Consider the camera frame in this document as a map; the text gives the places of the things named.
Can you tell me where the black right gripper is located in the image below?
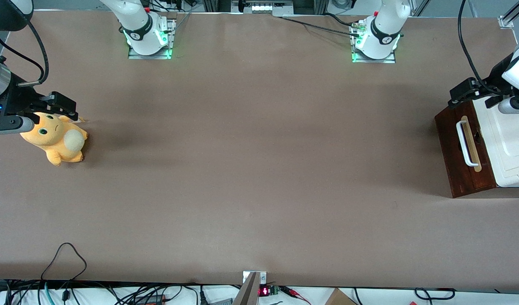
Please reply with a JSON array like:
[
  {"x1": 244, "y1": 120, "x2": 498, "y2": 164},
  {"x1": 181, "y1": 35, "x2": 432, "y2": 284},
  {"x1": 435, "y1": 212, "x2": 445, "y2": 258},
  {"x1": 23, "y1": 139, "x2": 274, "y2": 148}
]
[{"x1": 0, "y1": 73, "x2": 79, "y2": 122}]

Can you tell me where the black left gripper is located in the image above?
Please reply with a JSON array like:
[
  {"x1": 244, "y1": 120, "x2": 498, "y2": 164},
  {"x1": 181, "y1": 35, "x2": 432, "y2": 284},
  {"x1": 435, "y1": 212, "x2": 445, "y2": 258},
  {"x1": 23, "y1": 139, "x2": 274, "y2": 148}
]
[{"x1": 449, "y1": 53, "x2": 519, "y2": 109}]

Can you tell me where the white metal drawer handle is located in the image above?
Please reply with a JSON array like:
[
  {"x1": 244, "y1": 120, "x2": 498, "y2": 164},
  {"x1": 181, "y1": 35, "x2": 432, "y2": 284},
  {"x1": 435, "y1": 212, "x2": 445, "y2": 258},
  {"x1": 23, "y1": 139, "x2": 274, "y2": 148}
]
[{"x1": 455, "y1": 120, "x2": 479, "y2": 166}]

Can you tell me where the dark wood drawer with handle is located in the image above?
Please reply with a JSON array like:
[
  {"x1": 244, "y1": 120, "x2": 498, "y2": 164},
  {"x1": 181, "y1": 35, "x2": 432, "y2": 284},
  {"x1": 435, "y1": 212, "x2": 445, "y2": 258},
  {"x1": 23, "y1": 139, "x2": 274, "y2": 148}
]
[{"x1": 451, "y1": 104, "x2": 496, "y2": 190}]

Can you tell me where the dark wood drawer with hole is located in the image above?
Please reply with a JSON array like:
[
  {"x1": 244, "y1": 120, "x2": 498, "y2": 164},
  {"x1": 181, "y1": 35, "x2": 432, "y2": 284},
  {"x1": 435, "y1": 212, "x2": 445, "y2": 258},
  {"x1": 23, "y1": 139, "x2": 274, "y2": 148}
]
[{"x1": 436, "y1": 112, "x2": 476, "y2": 196}]

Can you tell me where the dark wood drawer cabinet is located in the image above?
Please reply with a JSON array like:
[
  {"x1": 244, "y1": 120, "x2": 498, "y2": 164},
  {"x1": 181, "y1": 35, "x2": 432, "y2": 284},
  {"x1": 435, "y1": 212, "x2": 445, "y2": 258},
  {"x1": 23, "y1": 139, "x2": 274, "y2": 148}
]
[{"x1": 434, "y1": 101, "x2": 519, "y2": 199}]

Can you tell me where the orange plush toy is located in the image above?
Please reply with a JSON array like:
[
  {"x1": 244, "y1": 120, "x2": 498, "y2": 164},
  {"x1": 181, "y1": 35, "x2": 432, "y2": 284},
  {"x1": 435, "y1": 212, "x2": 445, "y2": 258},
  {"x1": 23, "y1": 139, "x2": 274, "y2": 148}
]
[{"x1": 20, "y1": 112, "x2": 89, "y2": 166}]

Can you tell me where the cream white cabinet door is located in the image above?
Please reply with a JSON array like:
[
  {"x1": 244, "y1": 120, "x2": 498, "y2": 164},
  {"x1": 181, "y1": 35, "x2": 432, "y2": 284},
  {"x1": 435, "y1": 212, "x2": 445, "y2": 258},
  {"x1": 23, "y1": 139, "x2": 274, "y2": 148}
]
[{"x1": 473, "y1": 95, "x2": 519, "y2": 189}]

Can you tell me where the black power adapter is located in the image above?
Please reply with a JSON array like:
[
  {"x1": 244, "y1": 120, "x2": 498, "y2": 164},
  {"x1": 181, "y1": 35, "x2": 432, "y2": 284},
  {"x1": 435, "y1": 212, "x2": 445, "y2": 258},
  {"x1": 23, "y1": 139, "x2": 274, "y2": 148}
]
[{"x1": 134, "y1": 294, "x2": 168, "y2": 305}]

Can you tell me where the white power strip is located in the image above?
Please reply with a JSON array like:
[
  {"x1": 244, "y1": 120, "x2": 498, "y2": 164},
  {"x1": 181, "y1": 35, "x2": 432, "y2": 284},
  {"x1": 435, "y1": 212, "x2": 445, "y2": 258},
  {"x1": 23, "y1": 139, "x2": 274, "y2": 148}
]
[{"x1": 232, "y1": 0, "x2": 294, "y2": 17}]

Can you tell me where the brown cardboard piece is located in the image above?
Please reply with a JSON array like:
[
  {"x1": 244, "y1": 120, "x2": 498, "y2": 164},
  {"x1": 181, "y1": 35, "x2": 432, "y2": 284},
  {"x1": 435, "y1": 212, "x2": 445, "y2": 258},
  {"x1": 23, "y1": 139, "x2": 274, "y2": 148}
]
[{"x1": 325, "y1": 288, "x2": 358, "y2": 305}]

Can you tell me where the red clip lead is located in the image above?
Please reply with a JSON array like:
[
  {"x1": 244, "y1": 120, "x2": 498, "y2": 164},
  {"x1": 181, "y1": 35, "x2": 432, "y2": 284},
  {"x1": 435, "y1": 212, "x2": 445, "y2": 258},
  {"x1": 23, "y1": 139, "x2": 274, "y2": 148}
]
[{"x1": 281, "y1": 286, "x2": 312, "y2": 305}]

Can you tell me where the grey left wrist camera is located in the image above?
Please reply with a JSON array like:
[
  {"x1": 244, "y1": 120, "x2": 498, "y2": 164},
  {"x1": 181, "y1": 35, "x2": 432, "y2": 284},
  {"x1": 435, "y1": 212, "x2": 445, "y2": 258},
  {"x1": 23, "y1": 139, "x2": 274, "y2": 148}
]
[{"x1": 498, "y1": 96, "x2": 519, "y2": 115}]

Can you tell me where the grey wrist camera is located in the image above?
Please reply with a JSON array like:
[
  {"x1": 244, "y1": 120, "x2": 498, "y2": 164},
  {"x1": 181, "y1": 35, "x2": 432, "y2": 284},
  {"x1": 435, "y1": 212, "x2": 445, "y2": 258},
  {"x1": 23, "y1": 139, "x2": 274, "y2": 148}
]
[
  {"x1": 498, "y1": 96, "x2": 519, "y2": 115},
  {"x1": 0, "y1": 115, "x2": 35, "y2": 136}
]

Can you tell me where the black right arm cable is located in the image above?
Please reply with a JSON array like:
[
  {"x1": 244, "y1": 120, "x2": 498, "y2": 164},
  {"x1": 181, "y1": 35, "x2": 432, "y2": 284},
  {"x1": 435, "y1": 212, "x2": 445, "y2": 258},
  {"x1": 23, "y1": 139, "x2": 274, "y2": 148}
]
[
  {"x1": 18, "y1": 20, "x2": 50, "y2": 87},
  {"x1": 0, "y1": 30, "x2": 44, "y2": 72}
]

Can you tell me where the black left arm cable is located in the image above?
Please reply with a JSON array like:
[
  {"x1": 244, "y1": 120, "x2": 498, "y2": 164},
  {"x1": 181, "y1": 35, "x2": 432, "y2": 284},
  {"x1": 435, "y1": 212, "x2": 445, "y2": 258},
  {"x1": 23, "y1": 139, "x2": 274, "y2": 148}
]
[{"x1": 458, "y1": 0, "x2": 503, "y2": 93}]

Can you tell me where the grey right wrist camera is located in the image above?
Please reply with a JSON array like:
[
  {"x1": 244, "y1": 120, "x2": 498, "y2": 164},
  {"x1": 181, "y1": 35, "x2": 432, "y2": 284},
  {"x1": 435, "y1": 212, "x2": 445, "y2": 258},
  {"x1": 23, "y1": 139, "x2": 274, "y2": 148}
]
[{"x1": 0, "y1": 115, "x2": 35, "y2": 136}]

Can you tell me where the light wood handle plate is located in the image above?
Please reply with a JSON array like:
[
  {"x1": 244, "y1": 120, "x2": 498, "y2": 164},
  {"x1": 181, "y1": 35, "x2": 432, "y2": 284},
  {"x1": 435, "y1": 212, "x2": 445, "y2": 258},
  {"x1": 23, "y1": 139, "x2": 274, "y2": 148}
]
[{"x1": 460, "y1": 115, "x2": 483, "y2": 172}]

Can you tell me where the aluminium frame profile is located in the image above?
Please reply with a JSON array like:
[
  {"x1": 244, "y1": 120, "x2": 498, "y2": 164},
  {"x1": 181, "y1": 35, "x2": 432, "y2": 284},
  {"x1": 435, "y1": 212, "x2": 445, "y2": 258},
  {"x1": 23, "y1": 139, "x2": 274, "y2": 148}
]
[{"x1": 498, "y1": 0, "x2": 519, "y2": 29}]

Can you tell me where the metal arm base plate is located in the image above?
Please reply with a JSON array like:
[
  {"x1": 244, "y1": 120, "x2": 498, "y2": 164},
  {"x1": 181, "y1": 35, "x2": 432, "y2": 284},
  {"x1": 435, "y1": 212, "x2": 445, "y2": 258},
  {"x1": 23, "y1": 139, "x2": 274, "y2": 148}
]
[
  {"x1": 350, "y1": 19, "x2": 397, "y2": 64},
  {"x1": 128, "y1": 17, "x2": 176, "y2": 60}
]

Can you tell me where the thin black looped cable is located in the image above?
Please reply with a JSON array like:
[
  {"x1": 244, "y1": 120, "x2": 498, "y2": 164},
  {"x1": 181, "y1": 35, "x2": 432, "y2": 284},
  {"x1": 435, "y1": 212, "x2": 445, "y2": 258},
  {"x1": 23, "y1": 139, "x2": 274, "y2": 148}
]
[{"x1": 41, "y1": 242, "x2": 87, "y2": 282}]

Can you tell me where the black cable to arm base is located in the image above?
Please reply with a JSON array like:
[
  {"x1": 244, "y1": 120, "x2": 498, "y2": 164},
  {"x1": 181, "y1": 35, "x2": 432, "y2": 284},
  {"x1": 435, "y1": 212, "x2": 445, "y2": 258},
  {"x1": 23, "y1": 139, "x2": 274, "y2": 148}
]
[{"x1": 280, "y1": 15, "x2": 362, "y2": 38}]

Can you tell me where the black cable loop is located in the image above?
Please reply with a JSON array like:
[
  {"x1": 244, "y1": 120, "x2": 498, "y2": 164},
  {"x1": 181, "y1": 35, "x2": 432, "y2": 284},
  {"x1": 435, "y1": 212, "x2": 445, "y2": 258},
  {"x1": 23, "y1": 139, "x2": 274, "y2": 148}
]
[{"x1": 414, "y1": 287, "x2": 456, "y2": 302}]

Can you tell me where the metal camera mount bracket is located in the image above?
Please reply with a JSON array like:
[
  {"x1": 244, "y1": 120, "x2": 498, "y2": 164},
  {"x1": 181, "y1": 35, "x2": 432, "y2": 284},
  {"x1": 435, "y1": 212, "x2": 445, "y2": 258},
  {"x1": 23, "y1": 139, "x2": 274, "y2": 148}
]
[{"x1": 233, "y1": 271, "x2": 267, "y2": 305}]

